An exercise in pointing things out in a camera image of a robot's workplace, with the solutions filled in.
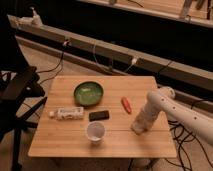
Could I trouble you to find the white hanging cable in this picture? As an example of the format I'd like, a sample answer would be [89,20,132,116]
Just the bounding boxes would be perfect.
[92,41,138,75]

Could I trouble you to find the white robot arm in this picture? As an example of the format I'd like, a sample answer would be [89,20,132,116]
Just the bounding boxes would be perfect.
[131,87,213,146]

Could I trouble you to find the black hanging cable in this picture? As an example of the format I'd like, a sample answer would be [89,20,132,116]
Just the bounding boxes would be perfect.
[35,39,72,84]

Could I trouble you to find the grey metal beam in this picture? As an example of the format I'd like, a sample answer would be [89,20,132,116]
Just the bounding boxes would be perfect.
[9,16,213,91]

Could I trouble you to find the black chair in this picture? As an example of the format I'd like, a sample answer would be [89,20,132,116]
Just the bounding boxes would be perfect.
[0,67,47,171]

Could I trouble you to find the white spray bottle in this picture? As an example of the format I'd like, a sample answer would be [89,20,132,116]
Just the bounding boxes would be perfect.
[31,7,43,27]

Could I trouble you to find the orange carrot toy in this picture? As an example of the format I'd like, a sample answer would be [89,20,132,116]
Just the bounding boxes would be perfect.
[121,97,132,114]

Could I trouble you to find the white plastic bottle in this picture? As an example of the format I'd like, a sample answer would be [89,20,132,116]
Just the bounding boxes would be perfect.
[49,107,84,120]

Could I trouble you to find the wooden table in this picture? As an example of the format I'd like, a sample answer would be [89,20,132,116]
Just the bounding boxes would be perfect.
[28,76,177,158]

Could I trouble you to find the clear plastic cup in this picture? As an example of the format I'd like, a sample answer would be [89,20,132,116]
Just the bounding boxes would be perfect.
[86,121,105,143]

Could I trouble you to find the black floor cables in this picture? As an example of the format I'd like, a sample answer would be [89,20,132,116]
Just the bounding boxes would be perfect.
[165,98,213,171]

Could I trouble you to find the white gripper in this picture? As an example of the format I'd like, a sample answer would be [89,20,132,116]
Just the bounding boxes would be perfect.
[131,115,154,135]

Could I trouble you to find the green bowl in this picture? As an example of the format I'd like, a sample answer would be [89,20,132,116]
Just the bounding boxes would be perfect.
[73,81,104,106]

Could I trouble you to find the black phone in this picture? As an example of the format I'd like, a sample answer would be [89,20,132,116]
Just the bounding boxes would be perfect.
[89,110,109,121]

